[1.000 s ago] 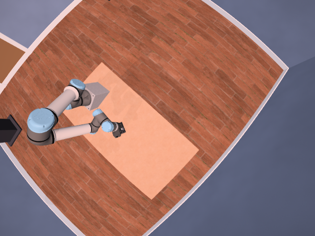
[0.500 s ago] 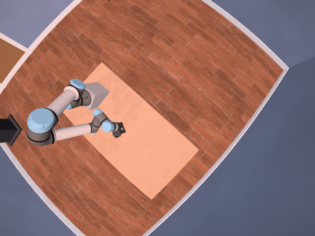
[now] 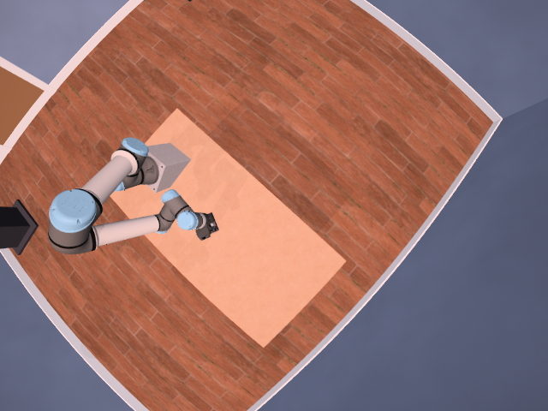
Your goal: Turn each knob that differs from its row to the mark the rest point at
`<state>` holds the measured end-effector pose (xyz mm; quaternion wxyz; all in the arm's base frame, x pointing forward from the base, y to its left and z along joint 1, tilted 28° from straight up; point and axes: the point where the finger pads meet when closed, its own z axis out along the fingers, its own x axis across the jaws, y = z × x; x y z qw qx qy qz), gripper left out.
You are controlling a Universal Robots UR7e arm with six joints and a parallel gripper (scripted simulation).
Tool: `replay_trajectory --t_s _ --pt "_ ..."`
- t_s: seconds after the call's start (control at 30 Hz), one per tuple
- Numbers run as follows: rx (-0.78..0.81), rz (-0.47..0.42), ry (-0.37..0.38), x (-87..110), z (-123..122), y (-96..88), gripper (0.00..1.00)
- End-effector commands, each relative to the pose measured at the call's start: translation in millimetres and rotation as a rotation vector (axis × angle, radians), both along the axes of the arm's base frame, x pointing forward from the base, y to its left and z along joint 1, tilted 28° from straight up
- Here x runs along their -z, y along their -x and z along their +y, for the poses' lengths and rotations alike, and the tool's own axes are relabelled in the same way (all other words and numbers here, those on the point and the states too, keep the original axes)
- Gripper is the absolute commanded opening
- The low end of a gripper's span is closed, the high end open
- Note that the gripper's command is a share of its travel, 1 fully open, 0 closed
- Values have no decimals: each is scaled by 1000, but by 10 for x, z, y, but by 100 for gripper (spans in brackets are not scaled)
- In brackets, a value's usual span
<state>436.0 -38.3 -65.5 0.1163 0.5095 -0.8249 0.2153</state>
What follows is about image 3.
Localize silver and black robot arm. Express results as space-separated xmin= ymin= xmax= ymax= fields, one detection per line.
xmin=48 ymin=137 xmax=203 ymax=254

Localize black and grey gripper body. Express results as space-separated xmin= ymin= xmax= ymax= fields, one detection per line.
xmin=195 ymin=212 xmax=214 ymax=241

